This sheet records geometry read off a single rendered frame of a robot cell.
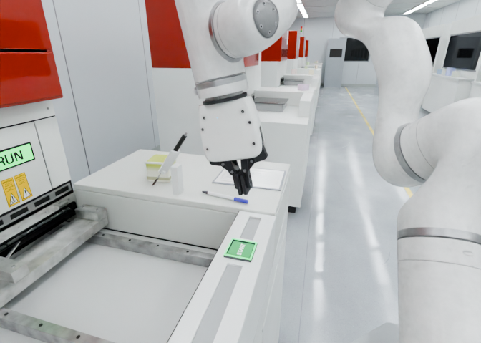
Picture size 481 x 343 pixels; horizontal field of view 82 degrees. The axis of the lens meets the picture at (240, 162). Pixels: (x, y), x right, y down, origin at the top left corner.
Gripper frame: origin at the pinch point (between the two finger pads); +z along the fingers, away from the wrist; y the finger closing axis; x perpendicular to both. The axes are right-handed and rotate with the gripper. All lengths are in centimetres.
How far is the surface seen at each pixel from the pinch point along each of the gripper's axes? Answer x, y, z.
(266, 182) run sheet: 31.6, -4.2, 14.1
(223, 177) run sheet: 31.0, -17.6, 11.2
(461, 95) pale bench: 582, 249, 106
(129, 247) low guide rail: 8.0, -39.6, 20.2
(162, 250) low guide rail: 8.0, -29.5, 21.3
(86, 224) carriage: 8, -52, 13
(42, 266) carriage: -8, -50, 14
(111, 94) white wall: 213, -206, -24
